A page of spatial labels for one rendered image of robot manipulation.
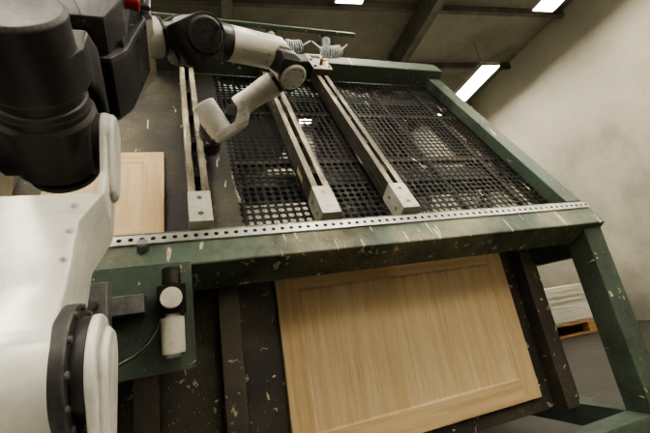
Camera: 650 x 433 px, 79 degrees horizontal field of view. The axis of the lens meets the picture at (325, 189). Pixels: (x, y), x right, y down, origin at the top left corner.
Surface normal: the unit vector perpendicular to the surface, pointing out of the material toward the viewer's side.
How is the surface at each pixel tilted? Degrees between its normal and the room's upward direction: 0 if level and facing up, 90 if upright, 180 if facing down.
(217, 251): 60
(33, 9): 67
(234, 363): 90
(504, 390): 90
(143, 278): 90
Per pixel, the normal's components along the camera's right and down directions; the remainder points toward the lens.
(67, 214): 0.22, -0.72
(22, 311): 0.14, -0.87
